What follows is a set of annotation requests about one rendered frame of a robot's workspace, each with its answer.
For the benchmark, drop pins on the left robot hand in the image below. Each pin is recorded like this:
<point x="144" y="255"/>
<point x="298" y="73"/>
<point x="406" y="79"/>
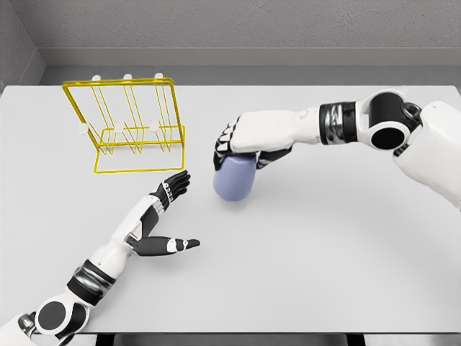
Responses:
<point x="144" y="220"/>

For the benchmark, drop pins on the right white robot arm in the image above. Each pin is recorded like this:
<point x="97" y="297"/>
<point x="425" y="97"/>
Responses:
<point x="396" y="126"/>

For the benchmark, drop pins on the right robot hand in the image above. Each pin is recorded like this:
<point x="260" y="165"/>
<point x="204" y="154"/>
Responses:
<point x="263" y="131"/>

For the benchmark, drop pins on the blue cup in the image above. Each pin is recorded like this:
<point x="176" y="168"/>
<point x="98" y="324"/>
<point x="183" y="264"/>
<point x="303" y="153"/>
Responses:
<point x="234" y="178"/>

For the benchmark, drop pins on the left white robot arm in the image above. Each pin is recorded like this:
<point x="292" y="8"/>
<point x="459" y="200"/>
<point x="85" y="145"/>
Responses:
<point x="72" y="299"/>

